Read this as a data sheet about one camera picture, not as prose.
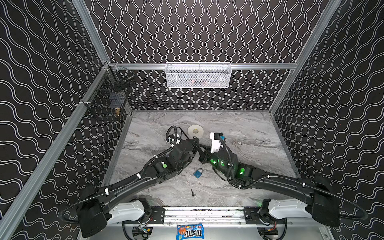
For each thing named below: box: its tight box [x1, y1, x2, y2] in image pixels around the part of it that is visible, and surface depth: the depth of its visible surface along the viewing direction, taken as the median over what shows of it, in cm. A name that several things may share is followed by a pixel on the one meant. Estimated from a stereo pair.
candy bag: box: [176, 223, 205, 240], surface depth 71 cm
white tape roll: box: [187, 124, 204, 138], surface depth 111 cm
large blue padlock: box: [193, 168, 204, 179], surface depth 90 cm
